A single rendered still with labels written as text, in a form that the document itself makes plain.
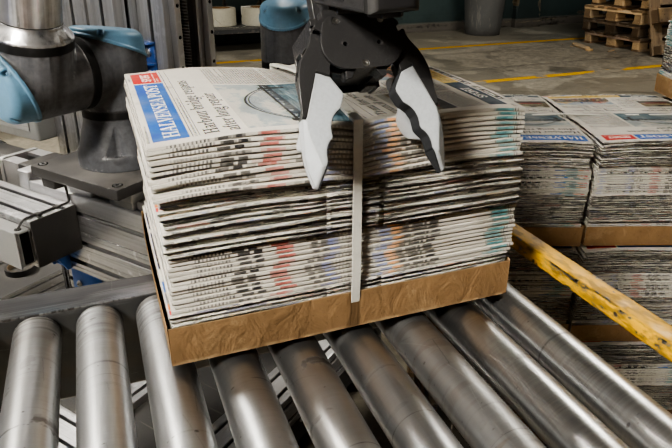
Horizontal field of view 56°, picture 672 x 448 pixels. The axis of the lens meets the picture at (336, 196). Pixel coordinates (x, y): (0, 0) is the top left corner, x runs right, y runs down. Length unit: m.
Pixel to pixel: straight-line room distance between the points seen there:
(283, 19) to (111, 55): 0.48
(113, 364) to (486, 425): 0.36
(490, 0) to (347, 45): 7.80
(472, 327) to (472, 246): 0.09
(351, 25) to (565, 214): 0.87
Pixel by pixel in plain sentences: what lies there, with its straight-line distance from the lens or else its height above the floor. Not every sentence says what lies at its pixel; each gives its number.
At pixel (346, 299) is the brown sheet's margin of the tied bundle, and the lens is 0.65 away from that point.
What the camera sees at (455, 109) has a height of 1.03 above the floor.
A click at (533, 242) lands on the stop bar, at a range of 0.85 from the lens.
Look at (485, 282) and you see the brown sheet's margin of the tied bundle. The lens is 0.73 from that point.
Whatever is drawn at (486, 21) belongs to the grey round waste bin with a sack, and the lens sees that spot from 8.36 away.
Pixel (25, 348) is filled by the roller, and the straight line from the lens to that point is 0.73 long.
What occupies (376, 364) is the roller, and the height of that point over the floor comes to 0.80.
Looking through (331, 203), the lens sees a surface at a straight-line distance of 0.59.
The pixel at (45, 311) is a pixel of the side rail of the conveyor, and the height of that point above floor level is 0.80.
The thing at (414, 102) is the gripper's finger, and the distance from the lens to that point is 0.54.
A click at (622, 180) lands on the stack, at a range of 1.34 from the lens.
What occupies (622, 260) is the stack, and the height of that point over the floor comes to 0.57.
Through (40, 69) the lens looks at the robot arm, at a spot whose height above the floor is 1.01.
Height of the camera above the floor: 1.19
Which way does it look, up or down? 23 degrees down
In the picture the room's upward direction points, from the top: straight up
